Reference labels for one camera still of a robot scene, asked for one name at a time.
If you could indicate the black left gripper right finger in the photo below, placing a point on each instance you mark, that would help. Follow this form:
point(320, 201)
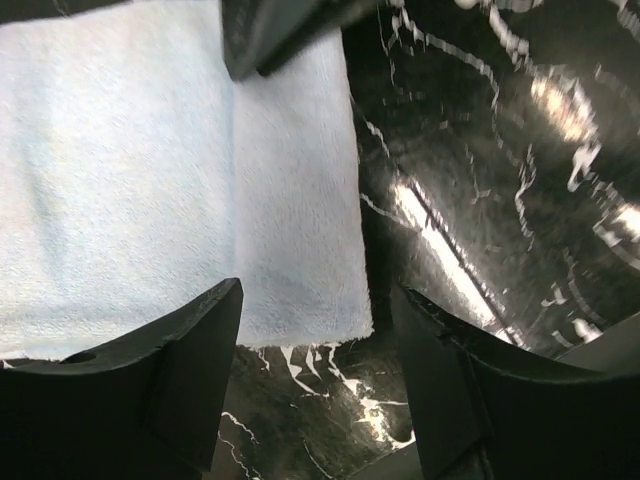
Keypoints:
point(482, 408)

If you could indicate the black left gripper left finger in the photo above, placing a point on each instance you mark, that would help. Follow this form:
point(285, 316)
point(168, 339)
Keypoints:
point(146, 405)

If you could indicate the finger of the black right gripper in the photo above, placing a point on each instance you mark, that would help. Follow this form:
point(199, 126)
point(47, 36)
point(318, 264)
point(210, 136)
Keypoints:
point(261, 36)

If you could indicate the light blue towel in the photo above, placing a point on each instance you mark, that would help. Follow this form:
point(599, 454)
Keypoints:
point(135, 175)

